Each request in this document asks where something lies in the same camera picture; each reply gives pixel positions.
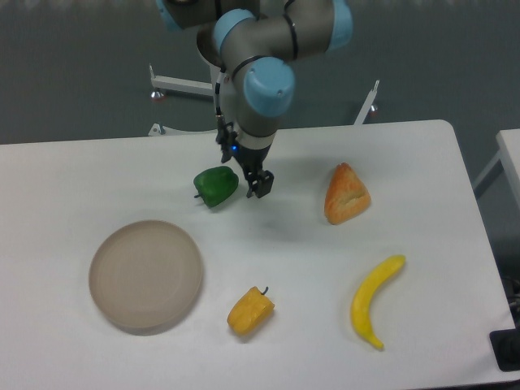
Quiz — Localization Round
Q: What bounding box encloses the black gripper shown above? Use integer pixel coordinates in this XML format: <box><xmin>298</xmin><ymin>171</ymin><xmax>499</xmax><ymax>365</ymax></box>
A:
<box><xmin>215</xmin><ymin>121</ymin><xmax>274</xmax><ymax>198</ymax></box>

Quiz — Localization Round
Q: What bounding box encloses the green bell pepper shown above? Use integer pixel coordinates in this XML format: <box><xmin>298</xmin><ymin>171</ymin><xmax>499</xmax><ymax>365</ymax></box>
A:
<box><xmin>193</xmin><ymin>166</ymin><xmax>239</xmax><ymax>208</ymax></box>

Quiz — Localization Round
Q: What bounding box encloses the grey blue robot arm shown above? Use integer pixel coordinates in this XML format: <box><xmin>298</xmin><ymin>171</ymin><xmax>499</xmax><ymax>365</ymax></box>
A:
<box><xmin>156</xmin><ymin>1</ymin><xmax>353</xmax><ymax>197</ymax></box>

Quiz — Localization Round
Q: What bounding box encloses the yellow bell pepper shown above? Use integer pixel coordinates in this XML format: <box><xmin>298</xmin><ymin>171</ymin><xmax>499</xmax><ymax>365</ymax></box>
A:
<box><xmin>227</xmin><ymin>286</ymin><xmax>275</xmax><ymax>336</ymax></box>

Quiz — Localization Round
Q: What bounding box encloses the orange bread pastry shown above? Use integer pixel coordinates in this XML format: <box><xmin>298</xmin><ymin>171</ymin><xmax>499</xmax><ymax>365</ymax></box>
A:
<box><xmin>324</xmin><ymin>162</ymin><xmax>371</xmax><ymax>225</ymax></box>

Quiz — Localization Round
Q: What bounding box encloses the beige round plate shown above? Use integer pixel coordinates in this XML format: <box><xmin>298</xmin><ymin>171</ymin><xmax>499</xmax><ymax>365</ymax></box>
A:
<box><xmin>89</xmin><ymin>220</ymin><xmax>204</xmax><ymax>336</ymax></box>

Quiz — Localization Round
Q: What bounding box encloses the yellow banana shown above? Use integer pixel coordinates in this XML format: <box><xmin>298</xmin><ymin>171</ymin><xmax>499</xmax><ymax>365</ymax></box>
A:
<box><xmin>349</xmin><ymin>254</ymin><xmax>406</xmax><ymax>351</ymax></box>

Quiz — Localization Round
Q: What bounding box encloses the white side table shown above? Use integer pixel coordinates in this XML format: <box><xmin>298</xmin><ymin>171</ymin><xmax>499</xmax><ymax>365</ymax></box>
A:
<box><xmin>472</xmin><ymin>128</ymin><xmax>520</xmax><ymax>204</ymax></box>

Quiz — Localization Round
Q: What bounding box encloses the black device at edge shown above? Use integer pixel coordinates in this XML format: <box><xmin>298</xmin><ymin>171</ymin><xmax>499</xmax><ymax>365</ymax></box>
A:
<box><xmin>489</xmin><ymin>328</ymin><xmax>519</xmax><ymax>372</ymax></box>

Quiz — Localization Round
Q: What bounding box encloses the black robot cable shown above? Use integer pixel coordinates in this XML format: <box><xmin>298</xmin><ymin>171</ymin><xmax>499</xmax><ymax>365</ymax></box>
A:
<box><xmin>214</xmin><ymin>68</ymin><xmax>228</xmax><ymax>123</ymax></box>

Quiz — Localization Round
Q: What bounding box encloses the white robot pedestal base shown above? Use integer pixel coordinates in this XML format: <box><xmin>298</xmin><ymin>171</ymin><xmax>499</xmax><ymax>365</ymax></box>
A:
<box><xmin>146</xmin><ymin>28</ymin><xmax>382</xmax><ymax>137</ymax></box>

